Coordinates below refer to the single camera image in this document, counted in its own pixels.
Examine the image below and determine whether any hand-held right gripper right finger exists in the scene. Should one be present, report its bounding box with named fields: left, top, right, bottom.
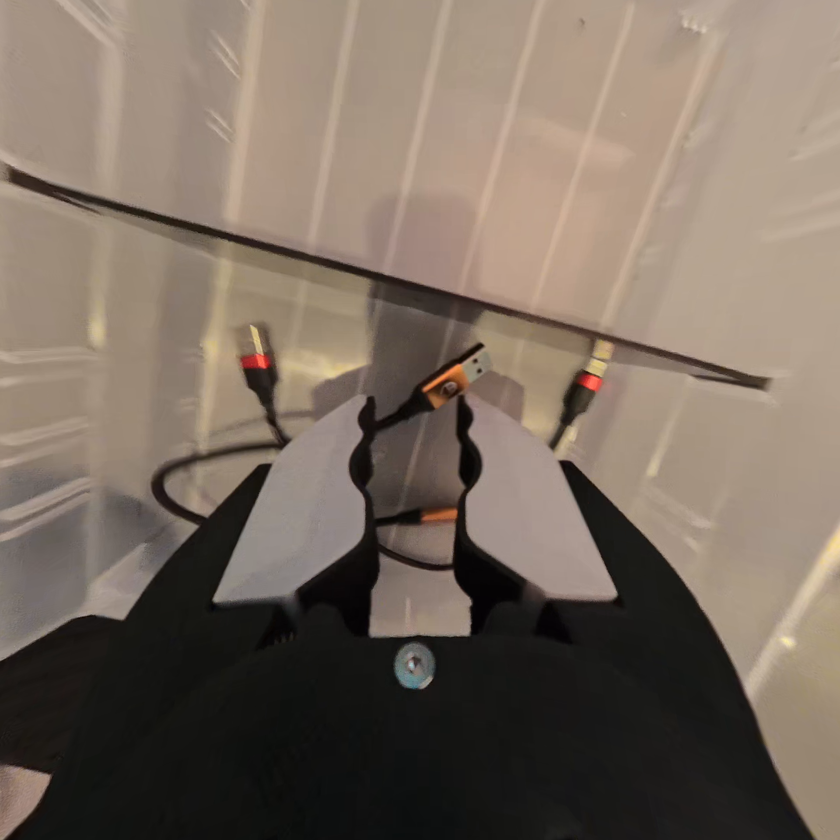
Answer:
left=453, top=392, right=619, bottom=605

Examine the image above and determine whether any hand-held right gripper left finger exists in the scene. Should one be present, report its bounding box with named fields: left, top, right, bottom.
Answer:
left=211, top=394, right=380, bottom=608

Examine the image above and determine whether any black cable red plug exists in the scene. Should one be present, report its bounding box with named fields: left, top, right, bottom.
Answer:
left=550, top=339, right=616, bottom=455
left=151, top=322, right=293, bottom=527

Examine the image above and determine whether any black cable orange plug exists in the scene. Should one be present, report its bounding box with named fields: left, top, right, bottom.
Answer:
left=364, top=341, right=493, bottom=573

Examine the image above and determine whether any clear plastic bin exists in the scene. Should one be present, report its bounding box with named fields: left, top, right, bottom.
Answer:
left=0, top=0, right=840, bottom=723

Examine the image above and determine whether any black bin divider panel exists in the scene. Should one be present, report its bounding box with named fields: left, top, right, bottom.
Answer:
left=0, top=163, right=774, bottom=392

